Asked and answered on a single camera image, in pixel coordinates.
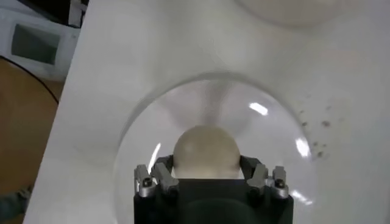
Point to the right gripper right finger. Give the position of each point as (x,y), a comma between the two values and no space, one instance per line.
(262,179)

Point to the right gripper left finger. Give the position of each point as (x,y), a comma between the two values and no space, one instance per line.
(161,179)

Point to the white steamed baozi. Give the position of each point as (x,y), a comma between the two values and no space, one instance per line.
(207,152)

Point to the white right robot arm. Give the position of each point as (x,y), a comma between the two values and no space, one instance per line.
(292,10)

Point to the white oval plate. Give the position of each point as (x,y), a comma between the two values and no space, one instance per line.
(243,131)

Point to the white box with grey panel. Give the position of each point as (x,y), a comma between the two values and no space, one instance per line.
(36,45)

